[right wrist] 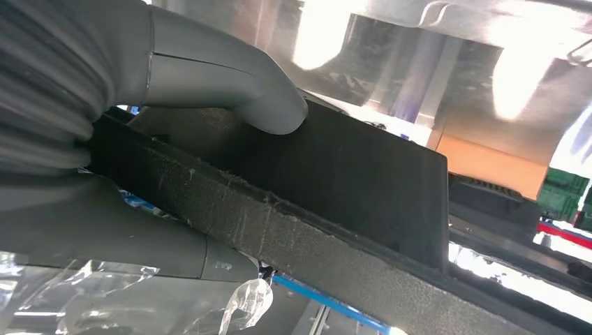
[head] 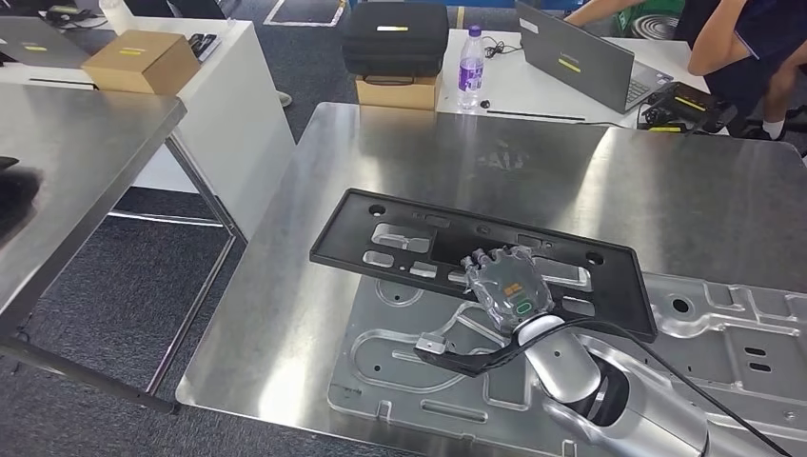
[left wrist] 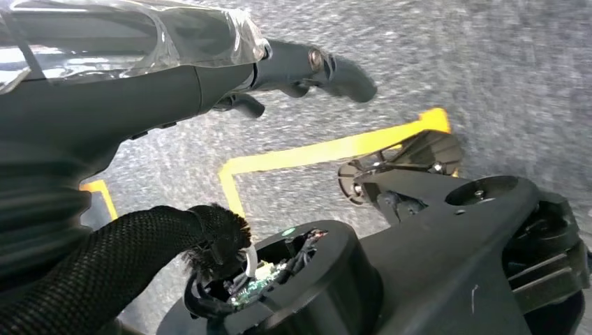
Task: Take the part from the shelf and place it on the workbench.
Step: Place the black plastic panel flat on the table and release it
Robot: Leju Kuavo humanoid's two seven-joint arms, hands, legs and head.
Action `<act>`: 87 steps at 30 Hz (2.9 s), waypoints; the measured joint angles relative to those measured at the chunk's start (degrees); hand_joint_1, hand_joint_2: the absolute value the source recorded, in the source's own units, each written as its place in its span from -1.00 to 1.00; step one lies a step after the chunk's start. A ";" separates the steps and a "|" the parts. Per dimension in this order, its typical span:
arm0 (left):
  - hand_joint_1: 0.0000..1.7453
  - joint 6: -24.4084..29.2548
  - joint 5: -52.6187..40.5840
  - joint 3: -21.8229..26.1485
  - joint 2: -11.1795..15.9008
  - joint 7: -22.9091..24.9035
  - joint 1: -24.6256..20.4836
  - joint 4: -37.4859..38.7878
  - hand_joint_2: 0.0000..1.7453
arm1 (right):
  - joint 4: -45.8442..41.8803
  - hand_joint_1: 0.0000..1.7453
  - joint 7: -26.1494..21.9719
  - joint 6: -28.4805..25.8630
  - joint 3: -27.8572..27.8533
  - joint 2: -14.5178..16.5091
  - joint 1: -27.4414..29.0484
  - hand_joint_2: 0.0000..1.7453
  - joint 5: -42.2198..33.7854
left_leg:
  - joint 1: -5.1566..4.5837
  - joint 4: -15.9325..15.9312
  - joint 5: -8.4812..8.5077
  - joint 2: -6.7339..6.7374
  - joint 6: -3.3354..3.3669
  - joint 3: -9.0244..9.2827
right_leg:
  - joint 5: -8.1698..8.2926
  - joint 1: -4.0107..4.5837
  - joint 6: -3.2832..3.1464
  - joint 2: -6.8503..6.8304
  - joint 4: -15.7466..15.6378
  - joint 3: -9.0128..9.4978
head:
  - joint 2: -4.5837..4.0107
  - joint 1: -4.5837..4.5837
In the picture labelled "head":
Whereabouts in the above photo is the grey laptop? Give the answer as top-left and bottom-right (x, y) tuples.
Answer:
(515, 1), (675, 115)
(0, 15), (92, 70)

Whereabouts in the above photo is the stainless steel workbench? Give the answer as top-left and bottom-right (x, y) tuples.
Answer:
(175, 102), (807, 457)

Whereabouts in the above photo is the person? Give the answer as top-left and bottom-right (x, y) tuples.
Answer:
(563, 0), (807, 143)

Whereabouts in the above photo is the black plastic plate part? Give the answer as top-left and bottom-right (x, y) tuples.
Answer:
(308, 188), (659, 344)

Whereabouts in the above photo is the large cardboard box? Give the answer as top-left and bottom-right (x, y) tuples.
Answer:
(82, 30), (202, 97)

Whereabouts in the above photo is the clear purple-label water bottle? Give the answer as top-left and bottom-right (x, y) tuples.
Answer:
(457, 25), (486, 111)

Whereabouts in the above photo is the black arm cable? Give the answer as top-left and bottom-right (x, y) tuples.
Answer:
(541, 317), (793, 457)

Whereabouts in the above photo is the black carrying case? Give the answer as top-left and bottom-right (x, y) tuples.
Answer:
(341, 1), (450, 79)

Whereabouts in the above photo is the black keypad device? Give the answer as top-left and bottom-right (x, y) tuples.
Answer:
(187, 32), (223, 63)

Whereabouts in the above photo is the small cardboard box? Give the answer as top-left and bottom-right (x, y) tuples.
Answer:
(356, 72), (443, 112)

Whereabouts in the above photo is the black bag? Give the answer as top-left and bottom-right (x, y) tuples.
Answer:
(0, 156), (44, 250)

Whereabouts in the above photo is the white desk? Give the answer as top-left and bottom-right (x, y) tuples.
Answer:
(0, 15), (298, 241)
(435, 28), (717, 130)

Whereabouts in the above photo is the black controller with cables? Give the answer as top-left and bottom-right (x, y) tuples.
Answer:
(638, 82), (738, 135)

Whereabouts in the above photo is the stainless steel table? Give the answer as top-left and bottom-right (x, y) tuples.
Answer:
(0, 82), (248, 416)

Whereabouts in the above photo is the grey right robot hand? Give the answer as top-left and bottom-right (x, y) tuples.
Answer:
(460, 246), (556, 335)

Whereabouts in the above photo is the stamped silver metal panel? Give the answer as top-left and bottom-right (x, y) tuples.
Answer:
(326, 270), (807, 457)

